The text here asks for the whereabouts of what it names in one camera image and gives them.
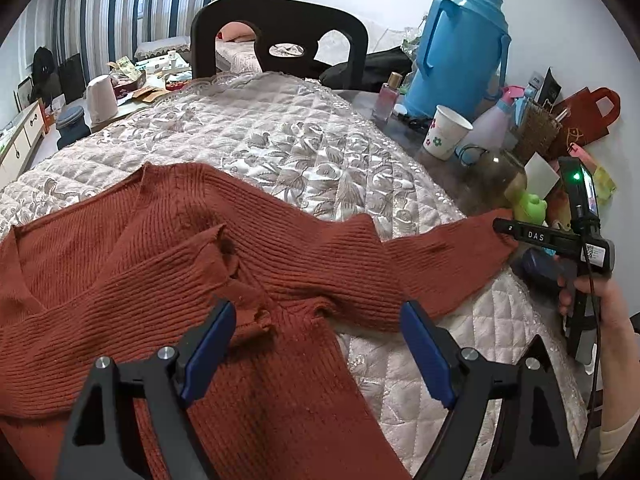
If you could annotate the glass jar dark liquid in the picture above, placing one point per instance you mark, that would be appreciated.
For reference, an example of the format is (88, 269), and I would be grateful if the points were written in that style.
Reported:
(493, 179)

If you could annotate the black suitcase by curtain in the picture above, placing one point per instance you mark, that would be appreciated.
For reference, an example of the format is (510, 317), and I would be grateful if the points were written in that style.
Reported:
(72, 78)

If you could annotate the white low TV cabinet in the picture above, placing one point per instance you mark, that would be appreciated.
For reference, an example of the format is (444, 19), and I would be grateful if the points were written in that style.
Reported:
(19, 139)

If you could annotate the dark red tote bag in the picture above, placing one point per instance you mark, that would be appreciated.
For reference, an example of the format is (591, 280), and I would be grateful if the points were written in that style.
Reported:
(589, 114)

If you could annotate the black jacket on table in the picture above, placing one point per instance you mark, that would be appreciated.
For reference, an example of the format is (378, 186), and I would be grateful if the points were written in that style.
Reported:
(377, 68)

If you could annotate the blue thermos jug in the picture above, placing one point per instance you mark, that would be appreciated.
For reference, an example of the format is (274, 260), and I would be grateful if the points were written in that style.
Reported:
(465, 43)

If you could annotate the pink perfume bottle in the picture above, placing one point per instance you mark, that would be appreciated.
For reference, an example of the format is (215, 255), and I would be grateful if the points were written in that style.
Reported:
(387, 98)

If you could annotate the dark blue round stool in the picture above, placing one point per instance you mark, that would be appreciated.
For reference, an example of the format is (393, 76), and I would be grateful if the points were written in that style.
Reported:
(71, 126)

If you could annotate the black chair far side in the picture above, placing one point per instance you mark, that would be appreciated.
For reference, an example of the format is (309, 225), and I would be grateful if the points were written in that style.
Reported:
(287, 35)

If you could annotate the low wooden coffee table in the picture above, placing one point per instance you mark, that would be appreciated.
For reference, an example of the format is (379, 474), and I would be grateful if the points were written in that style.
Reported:
(162, 74)

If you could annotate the woven brown basket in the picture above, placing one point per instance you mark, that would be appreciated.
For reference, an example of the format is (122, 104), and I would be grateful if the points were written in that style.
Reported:
(535, 134)

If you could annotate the sofa with floral cover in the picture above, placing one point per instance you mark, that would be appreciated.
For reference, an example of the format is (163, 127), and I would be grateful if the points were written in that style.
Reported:
(231, 56)

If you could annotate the rust red knit sweater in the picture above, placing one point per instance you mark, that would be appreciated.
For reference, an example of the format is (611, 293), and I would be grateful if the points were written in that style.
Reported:
(133, 268)

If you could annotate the white floral paper cup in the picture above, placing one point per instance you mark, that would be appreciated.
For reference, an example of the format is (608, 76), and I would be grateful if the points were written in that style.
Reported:
(447, 130)

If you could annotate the person's right hand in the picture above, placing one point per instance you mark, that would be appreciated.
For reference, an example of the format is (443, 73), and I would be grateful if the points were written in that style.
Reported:
(615, 325)

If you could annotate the white pink spray bottle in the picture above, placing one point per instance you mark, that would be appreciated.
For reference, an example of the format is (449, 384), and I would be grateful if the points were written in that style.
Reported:
(489, 130)

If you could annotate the person's right forearm beige sleeve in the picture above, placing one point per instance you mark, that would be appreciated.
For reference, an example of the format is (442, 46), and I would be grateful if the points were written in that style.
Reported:
(620, 374)

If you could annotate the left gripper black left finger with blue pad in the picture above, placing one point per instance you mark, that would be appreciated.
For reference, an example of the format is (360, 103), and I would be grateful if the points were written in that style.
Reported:
(103, 438)

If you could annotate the green frog toy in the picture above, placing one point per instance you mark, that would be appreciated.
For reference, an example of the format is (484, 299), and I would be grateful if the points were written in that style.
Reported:
(530, 208)

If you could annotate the pink cushion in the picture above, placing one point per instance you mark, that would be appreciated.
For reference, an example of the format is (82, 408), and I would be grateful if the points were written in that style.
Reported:
(236, 32)

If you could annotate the blue white striped curtains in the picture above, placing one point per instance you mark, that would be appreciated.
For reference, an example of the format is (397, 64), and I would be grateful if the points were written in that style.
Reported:
(100, 31)

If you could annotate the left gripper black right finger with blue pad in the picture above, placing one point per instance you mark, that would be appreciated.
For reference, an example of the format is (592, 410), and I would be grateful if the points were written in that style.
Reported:
(531, 440)

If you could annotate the beige quilted table cover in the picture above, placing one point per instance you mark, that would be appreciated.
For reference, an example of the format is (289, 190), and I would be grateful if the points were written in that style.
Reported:
(308, 147)

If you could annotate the white electric kettle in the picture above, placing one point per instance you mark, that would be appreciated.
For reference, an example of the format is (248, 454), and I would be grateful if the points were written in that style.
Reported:
(101, 99)

